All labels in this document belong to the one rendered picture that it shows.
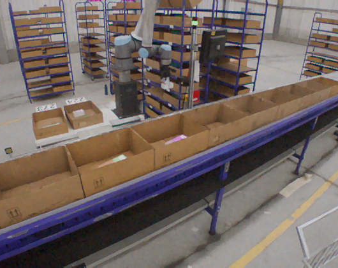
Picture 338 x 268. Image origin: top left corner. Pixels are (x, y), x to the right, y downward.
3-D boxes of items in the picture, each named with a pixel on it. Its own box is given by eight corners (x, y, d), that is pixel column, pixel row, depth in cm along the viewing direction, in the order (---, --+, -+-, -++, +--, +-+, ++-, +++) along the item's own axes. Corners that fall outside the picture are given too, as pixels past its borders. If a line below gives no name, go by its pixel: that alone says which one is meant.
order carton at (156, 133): (180, 134, 169) (180, 112, 161) (207, 152, 148) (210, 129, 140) (131, 150, 149) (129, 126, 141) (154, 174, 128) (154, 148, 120)
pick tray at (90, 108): (91, 108, 239) (90, 99, 234) (104, 122, 212) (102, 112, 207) (64, 115, 225) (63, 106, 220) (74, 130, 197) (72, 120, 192)
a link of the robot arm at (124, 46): (111, 57, 204) (110, 37, 195) (124, 53, 216) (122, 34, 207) (124, 58, 197) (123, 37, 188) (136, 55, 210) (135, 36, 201)
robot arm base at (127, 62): (110, 66, 212) (109, 55, 207) (127, 62, 223) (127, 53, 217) (120, 70, 200) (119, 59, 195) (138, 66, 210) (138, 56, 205)
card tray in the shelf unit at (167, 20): (162, 24, 278) (162, 16, 273) (182, 24, 293) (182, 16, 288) (182, 26, 249) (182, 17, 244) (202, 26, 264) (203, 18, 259)
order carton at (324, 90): (305, 92, 268) (308, 79, 260) (328, 100, 247) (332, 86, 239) (290, 97, 248) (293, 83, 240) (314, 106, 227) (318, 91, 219)
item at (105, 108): (122, 101, 267) (122, 98, 266) (145, 120, 225) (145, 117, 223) (32, 120, 221) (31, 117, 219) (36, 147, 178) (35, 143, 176)
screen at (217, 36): (215, 80, 261) (224, 29, 231) (228, 85, 253) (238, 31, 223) (194, 90, 227) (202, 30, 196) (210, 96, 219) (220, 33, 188)
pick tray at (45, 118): (63, 116, 222) (61, 106, 217) (69, 133, 194) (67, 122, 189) (34, 122, 209) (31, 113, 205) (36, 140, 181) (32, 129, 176)
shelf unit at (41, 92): (30, 104, 446) (7, 2, 350) (29, 97, 482) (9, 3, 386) (76, 95, 491) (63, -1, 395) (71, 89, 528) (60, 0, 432)
